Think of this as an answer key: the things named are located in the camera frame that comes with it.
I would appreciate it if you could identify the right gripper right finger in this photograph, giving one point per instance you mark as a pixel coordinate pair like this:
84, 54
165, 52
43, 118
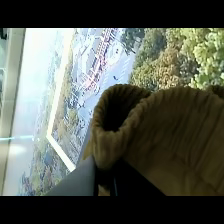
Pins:
133, 183

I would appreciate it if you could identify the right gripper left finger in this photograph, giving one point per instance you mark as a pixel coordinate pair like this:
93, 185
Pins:
80, 181

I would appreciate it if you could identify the beige jacket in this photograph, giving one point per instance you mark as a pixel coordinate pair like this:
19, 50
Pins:
173, 133

